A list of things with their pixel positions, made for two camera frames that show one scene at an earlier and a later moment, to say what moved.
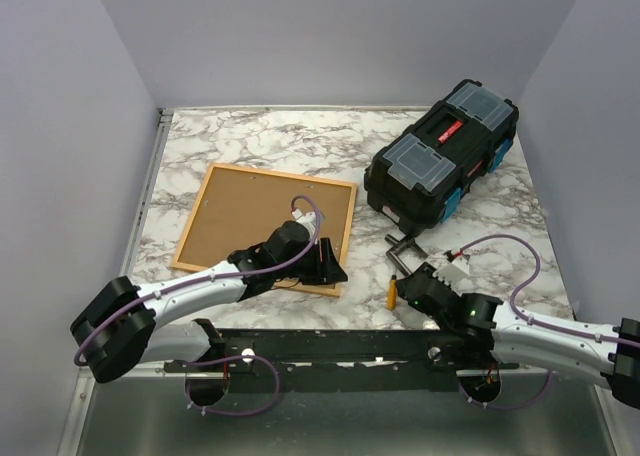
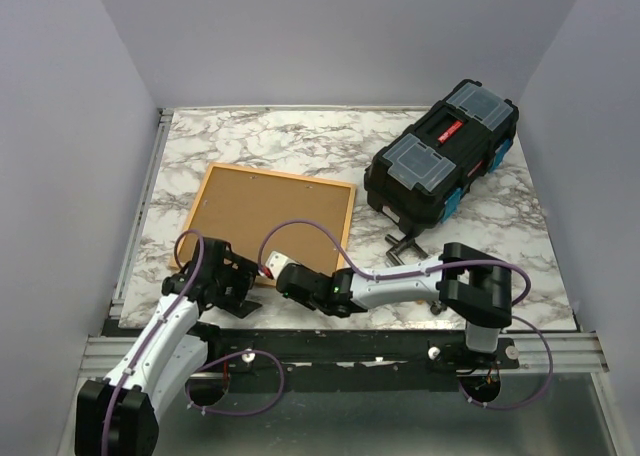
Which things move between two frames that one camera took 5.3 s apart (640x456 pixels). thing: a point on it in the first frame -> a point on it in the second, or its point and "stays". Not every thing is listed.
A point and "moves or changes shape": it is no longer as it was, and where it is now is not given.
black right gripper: (426, 268) -> (296, 265)
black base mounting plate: (373, 361) stays
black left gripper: (330, 271) -> (246, 274)
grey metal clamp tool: (398, 245) stays
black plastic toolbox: (417, 179) stays
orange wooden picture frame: (237, 208) moves or changes shape
